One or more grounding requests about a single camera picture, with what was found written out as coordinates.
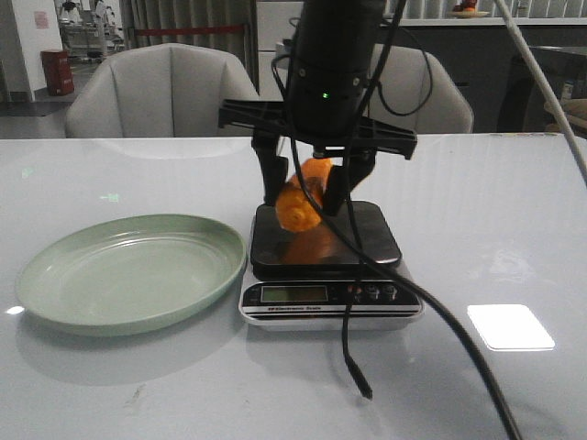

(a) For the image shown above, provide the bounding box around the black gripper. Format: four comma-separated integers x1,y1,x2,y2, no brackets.
218,61,417,215

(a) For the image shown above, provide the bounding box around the orange corn cob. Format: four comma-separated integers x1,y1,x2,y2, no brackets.
275,158,333,233

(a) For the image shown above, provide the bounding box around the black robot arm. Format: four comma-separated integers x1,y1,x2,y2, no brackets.
218,1,416,215

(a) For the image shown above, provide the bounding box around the black silver kitchen scale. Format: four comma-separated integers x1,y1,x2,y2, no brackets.
238,201,426,332

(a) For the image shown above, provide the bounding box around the right grey upholstered chair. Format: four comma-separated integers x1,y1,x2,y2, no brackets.
367,46,474,134

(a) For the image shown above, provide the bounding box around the grey upholstered chair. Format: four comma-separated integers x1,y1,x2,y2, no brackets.
367,46,474,134
64,43,259,138

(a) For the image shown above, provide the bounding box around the white cabinet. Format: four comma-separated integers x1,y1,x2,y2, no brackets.
256,1,303,101

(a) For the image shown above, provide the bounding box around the left grey upholstered chair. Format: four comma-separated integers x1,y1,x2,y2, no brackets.
64,43,259,138

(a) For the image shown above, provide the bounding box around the grey counter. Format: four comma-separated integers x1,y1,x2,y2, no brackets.
393,18,586,133

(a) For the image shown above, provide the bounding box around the dark side table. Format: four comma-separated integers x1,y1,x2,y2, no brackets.
496,45,587,135

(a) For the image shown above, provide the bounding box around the fruit bowl on counter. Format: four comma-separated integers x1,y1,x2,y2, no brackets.
448,0,490,19

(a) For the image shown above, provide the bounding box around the light green plate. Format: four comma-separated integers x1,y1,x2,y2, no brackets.
17,214,247,337

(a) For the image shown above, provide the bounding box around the tan cushion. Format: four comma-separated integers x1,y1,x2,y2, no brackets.
543,98,587,138

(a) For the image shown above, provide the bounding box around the red trash bin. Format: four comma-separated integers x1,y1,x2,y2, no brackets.
40,49,74,96

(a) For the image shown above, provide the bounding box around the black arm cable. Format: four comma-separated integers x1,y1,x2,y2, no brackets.
271,0,524,440

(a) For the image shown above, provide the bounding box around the white cable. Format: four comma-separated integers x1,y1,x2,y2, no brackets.
493,0,587,184

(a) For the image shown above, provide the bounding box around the pink wall notice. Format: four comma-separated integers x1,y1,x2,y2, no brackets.
34,11,50,29

